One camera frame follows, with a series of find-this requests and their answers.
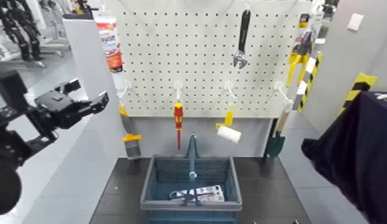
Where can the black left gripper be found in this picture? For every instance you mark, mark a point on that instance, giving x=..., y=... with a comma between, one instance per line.
x=60, y=109

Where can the red glue tube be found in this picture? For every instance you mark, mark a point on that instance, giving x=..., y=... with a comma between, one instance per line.
x=110, y=43

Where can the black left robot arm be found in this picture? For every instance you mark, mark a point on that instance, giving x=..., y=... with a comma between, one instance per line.
x=8, y=150

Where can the teal crate with grey rim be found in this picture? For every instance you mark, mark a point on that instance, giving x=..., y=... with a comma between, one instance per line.
x=155, y=204

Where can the white pegboard hook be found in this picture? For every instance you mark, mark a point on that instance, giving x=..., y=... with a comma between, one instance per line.
x=248, y=4
x=228, y=87
x=178, y=87
x=126, y=87
x=281, y=90

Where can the yellow and grey scraper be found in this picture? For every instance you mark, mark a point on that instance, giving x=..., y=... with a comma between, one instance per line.
x=132, y=148

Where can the yellow and black machine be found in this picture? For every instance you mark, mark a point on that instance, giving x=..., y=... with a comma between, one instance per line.
x=81, y=6

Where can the black humanoid robot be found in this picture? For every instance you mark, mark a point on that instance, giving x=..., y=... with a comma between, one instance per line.
x=22, y=28

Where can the red and yellow screwdriver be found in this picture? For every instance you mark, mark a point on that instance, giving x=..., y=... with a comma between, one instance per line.
x=178, y=115

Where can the white perforated pegboard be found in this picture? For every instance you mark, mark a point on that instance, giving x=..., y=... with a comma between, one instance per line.
x=196, y=56

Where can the white flat package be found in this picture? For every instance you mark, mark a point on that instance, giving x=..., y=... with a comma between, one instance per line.
x=209, y=194

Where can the person in navy clothing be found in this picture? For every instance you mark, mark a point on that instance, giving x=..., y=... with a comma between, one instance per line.
x=362, y=150

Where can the yellow black striped post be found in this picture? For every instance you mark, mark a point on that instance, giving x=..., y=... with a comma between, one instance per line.
x=357, y=87
x=310, y=78

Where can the white wall switch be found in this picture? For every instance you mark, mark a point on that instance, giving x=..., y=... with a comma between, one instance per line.
x=355, y=22

